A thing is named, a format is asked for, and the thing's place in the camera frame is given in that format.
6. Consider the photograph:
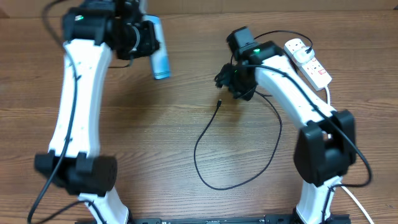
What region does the black smartphone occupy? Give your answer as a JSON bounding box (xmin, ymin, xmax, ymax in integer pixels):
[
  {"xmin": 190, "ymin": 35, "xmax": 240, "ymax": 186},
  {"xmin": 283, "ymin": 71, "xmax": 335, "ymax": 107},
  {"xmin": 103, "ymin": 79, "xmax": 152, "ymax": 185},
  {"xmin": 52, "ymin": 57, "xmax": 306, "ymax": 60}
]
[{"xmin": 141, "ymin": 14, "xmax": 172, "ymax": 80}]

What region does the black USB charging cable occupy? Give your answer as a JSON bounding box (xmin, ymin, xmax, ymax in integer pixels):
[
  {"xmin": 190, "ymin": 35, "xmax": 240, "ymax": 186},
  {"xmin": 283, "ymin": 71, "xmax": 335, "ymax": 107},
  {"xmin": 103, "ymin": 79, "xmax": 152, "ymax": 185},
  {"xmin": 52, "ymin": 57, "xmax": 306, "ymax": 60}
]
[{"xmin": 193, "ymin": 30, "xmax": 313, "ymax": 191}]

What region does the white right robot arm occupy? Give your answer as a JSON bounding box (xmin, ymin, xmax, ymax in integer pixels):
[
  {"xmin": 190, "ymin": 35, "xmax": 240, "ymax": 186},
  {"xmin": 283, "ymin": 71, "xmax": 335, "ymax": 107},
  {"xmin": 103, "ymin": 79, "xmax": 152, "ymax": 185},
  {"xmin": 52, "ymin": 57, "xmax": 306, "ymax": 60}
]
[{"xmin": 215, "ymin": 38, "xmax": 372, "ymax": 223}]

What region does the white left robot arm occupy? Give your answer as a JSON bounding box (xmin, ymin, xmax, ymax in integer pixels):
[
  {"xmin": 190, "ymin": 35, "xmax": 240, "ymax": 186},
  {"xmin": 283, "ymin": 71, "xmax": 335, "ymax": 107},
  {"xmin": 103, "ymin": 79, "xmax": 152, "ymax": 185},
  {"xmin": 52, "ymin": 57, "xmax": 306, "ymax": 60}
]
[{"xmin": 34, "ymin": 0, "xmax": 160, "ymax": 223}]

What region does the white charger plug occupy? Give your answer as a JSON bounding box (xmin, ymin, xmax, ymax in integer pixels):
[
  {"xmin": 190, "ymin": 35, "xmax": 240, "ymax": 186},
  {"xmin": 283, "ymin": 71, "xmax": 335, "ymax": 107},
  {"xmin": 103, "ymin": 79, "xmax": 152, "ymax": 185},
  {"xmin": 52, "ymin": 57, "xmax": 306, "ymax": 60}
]
[{"xmin": 293, "ymin": 47, "xmax": 315, "ymax": 67}]

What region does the white power strip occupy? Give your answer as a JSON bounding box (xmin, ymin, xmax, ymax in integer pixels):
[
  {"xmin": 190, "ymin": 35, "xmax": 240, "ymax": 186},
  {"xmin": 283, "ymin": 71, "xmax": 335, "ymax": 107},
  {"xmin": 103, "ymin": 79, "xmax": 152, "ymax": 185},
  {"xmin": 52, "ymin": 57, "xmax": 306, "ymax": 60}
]
[{"xmin": 284, "ymin": 39, "xmax": 332, "ymax": 91}]

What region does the white power strip cord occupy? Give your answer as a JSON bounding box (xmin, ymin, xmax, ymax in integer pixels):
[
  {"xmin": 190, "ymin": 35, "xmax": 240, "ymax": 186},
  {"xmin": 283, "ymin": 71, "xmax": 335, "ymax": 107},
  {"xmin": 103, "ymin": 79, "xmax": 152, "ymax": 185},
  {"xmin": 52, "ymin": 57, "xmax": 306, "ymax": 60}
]
[{"xmin": 324, "ymin": 86, "xmax": 376, "ymax": 224}]

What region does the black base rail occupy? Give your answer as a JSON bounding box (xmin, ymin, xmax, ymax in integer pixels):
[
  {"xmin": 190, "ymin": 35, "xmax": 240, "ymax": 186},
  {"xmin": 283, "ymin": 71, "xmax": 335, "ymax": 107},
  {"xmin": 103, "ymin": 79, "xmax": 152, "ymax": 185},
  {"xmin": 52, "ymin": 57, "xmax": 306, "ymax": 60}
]
[{"xmin": 74, "ymin": 213, "xmax": 352, "ymax": 224}]

